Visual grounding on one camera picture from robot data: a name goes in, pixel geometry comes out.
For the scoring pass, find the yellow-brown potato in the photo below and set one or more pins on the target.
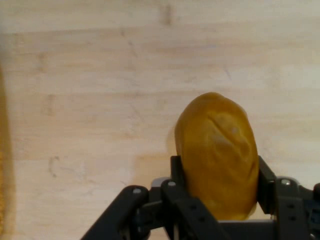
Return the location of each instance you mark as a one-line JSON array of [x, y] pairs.
[[220, 155]]

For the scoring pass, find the woven wicker basket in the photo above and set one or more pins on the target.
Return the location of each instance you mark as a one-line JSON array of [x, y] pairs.
[[3, 150]]

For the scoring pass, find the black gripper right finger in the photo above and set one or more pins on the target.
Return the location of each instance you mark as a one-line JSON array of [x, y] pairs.
[[287, 200]]

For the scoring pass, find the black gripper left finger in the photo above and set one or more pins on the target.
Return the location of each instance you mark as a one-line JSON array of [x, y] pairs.
[[160, 210]]

